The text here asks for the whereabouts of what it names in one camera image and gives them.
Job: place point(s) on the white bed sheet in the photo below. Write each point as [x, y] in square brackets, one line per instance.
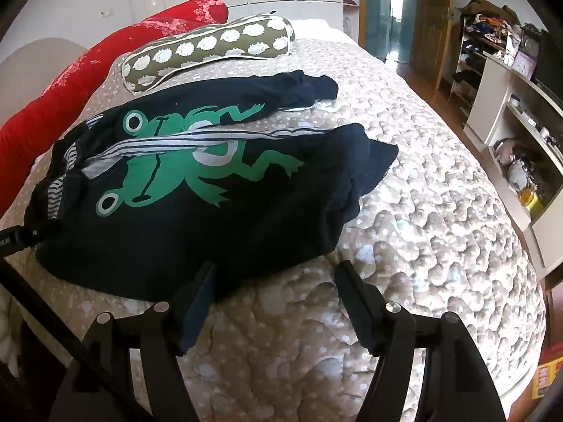
[321, 28]

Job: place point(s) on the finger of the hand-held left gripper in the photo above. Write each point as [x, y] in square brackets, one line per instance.
[22, 237]

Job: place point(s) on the cluttered shoe rack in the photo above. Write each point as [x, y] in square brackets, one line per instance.
[470, 57]

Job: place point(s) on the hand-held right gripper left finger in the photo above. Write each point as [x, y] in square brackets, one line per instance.
[200, 303]

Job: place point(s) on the white wall socket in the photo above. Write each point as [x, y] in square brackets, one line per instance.
[107, 12]

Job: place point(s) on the red floral blanket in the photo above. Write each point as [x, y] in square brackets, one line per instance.
[44, 105]

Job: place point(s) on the cream rounded headboard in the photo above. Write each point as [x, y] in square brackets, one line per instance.
[26, 70]

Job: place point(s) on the teal glass door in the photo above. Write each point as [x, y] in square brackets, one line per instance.
[382, 9]

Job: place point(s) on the beige quilted bedspread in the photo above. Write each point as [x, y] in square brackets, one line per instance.
[396, 250]

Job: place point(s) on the black television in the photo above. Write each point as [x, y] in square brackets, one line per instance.
[552, 66]

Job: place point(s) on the olive white-dotted pillow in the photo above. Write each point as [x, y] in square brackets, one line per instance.
[211, 44]

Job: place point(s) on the cream shelf cabinet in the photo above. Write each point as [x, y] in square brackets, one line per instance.
[488, 96]

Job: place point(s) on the yellow cardboard box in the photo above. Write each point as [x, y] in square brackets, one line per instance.
[547, 378]

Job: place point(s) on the wooden door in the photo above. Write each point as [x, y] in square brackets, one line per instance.
[429, 22]

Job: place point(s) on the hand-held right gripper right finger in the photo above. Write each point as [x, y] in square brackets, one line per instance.
[357, 312]

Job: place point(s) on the yellow bottle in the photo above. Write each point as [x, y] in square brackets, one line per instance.
[529, 200]

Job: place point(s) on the navy frog print pants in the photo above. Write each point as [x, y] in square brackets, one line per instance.
[198, 237]

